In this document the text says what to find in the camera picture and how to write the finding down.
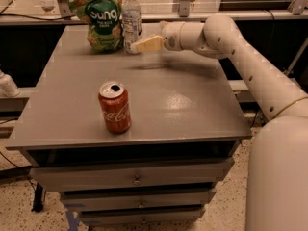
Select top grey drawer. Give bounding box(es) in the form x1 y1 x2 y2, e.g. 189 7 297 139
30 158 234 192

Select middle grey drawer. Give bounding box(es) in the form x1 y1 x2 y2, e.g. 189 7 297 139
61 187 217 212

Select black cable on floor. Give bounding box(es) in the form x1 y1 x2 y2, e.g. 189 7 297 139
0 149 37 191

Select grey drawer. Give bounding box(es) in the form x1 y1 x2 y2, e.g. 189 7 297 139
30 158 234 192
61 187 217 212
80 206 205 226

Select white cylinder at left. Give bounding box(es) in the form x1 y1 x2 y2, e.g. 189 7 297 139
0 70 20 97

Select clear plastic water bottle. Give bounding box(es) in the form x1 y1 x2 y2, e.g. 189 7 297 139
121 0 142 54

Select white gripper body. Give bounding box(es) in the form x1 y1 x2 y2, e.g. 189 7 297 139
160 21 184 51

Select red cola can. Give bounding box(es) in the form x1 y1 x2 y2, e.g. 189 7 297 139
98 81 131 134

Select metal frame rail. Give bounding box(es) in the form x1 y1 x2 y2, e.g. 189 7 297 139
0 10 308 26

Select bottom grey drawer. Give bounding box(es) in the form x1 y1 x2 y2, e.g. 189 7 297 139
80 206 205 226

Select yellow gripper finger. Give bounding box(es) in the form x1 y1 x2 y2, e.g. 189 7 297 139
130 35 164 53

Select green rice chip bag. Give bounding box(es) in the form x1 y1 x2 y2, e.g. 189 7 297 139
69 0 123 53

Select grey drawer cabinet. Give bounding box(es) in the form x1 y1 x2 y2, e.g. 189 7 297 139
5 21 254 227

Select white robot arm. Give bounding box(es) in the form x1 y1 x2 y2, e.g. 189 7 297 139
132 14 308 231

